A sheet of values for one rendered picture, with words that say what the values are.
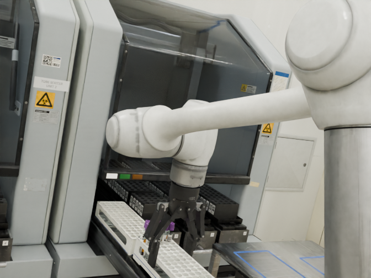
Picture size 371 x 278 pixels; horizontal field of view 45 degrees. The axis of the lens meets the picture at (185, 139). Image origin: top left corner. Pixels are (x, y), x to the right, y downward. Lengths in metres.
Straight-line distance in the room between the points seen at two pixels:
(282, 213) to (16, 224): 2.56
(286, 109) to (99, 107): 0.71
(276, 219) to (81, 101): 2.52
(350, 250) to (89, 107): 0.99
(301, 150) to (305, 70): 3.03
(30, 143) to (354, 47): 1.03
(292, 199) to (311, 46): 3.17
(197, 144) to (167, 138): 0.13
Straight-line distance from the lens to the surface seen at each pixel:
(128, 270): 1.29
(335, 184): 0.59
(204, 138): 1.07
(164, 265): 1.15
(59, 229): 1.50
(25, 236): 1.48
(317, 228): 3.88
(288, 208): 3.69
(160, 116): 0.94
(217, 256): 1.51
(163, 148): 0.96
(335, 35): 0.54
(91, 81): 1.39
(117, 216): 1.45
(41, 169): 1.41
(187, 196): 1.12
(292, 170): 3.58
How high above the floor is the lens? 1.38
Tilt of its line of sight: 10 degrees down
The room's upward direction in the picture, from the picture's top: 12 degrees clockwise
